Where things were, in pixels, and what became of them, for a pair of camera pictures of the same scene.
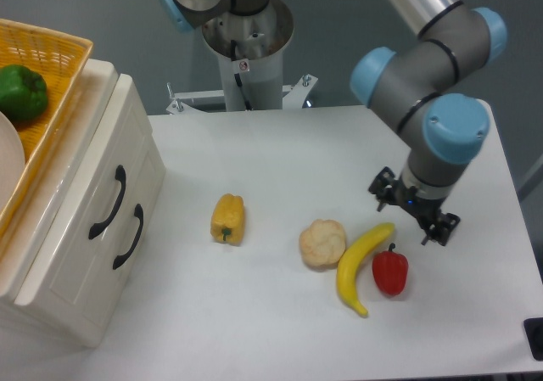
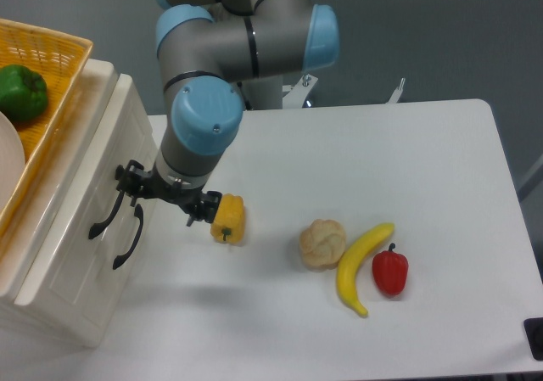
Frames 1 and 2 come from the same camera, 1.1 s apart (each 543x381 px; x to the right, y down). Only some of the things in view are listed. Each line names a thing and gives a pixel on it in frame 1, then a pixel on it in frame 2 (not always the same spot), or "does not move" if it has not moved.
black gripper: [423, 209] -> [133, 178]
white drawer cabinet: [101, 178] does not move
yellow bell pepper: [228, 219] does not move
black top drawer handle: [120, 176] does not move
